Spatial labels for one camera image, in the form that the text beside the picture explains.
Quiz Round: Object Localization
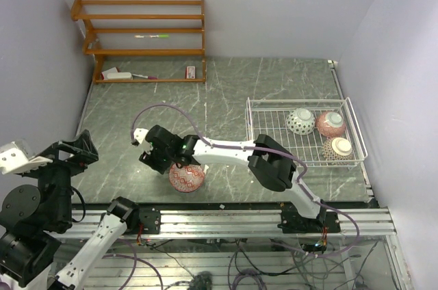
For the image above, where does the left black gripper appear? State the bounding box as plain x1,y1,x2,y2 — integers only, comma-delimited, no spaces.
20,128,96,226

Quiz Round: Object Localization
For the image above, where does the black white leaf bowl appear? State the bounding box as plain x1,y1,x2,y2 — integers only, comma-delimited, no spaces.
286,108,315,135

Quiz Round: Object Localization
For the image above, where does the pink floral patterned bowl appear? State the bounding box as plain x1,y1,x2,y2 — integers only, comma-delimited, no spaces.
315,111,346,138

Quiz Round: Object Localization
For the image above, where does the brown lattice patterned bowl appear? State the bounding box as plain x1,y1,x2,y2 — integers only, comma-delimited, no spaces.
321,137,354,166

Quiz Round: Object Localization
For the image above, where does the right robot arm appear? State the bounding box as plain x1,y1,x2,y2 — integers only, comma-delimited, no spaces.
131,125,340,234

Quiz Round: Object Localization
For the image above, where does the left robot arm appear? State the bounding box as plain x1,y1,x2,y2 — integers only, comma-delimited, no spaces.
1,131,140,289

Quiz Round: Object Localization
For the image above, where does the wooden shelf rack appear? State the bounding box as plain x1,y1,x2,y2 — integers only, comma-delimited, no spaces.
70,0,207,84

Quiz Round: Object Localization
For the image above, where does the red geometric patterned bowl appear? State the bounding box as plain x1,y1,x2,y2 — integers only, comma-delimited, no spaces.
168,163,205,193

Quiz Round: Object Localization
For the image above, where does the red white small card box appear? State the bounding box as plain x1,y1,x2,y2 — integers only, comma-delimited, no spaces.
185,66,196,79

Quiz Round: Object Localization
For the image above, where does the white box on shelf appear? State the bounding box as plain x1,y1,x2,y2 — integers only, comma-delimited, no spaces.
107,72,133,81

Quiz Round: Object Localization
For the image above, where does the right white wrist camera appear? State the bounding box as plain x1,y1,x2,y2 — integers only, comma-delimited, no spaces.
131,128,148,146

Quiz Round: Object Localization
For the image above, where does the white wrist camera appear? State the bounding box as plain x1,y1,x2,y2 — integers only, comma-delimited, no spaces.
1,140,53,175
131,128,148,146

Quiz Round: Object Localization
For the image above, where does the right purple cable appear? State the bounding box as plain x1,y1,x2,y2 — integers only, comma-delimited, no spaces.
131,103,361,259

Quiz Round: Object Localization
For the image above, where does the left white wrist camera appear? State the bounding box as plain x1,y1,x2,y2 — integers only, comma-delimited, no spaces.
1,140,53,175

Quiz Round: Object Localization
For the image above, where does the white wire dish rack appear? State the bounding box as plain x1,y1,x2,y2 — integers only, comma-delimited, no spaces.
246,98,368,168

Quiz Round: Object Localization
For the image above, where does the aluminium mounting rail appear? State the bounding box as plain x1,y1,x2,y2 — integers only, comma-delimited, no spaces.
42,202,398,239

